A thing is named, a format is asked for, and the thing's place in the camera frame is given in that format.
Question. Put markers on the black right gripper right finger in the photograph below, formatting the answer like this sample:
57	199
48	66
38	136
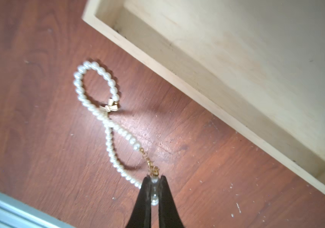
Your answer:
168	213

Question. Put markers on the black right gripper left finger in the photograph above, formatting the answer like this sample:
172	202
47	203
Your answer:
141	214

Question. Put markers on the wooden jewelry display stand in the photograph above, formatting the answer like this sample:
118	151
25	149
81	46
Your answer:
257	65

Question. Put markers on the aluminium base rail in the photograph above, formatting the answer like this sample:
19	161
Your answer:
15	214

